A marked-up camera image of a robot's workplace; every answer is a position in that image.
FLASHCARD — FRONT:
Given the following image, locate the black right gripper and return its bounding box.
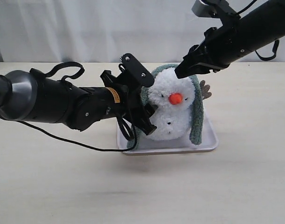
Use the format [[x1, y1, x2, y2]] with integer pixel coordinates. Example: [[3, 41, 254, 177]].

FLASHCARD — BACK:
[[175, 27, 250, 79]]

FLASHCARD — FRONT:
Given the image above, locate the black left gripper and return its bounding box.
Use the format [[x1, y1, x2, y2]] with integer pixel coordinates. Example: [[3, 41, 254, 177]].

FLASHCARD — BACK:
[[80, 70, 158, 135]]

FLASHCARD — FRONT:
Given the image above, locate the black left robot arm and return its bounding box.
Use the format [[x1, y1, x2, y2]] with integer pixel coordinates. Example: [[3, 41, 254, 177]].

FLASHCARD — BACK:
[[0, 69, 156, 134]]

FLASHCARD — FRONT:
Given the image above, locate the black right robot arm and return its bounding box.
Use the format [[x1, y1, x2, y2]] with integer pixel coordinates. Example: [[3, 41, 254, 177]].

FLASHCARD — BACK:
[[175, 0, 285, 79]]

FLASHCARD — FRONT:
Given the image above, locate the white plush snowman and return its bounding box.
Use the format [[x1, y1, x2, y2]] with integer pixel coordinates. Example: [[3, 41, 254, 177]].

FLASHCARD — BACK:
[[146, 70, 213, 141]]

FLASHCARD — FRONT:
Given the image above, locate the white rectangular tray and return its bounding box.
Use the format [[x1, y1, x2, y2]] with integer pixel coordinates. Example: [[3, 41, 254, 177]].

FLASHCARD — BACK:
[[123, 116, 219, 156]]

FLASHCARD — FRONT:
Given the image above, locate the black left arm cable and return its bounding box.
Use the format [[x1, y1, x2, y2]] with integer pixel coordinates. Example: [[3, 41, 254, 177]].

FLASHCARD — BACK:
[[0, 62, 137, 152]]

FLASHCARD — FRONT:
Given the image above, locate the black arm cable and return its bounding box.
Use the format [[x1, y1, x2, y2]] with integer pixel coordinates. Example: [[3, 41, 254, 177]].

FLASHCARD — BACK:
[[235, 0, 280, 61], [0, 62, 137, 152]]

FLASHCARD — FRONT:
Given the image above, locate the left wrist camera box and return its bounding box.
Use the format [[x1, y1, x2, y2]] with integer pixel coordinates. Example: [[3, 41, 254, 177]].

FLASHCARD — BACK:
[[120, 53, 154, 87]]

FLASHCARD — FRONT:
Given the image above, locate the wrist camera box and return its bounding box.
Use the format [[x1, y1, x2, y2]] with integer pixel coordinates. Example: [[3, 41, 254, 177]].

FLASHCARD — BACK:
[[120, 53, 154, 87], [191, 0, 239, 19]]

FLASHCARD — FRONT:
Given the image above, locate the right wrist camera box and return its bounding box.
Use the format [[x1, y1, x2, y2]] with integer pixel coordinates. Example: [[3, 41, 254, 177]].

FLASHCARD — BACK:
[[191, 0, 239, 19]]

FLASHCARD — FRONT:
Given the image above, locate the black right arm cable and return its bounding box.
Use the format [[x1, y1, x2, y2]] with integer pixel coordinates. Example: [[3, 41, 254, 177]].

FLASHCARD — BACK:
[[235, 0, 280, 61]]

